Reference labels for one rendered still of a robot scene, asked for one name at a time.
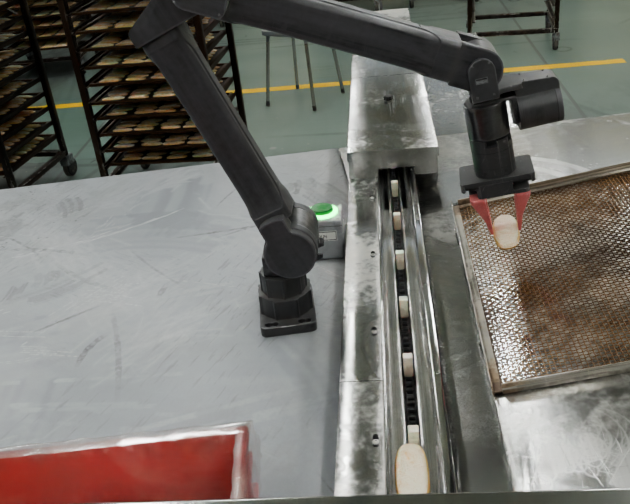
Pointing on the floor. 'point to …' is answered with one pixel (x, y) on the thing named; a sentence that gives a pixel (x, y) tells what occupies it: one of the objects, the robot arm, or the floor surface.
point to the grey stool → (295, 67)
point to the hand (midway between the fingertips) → (505, 225)
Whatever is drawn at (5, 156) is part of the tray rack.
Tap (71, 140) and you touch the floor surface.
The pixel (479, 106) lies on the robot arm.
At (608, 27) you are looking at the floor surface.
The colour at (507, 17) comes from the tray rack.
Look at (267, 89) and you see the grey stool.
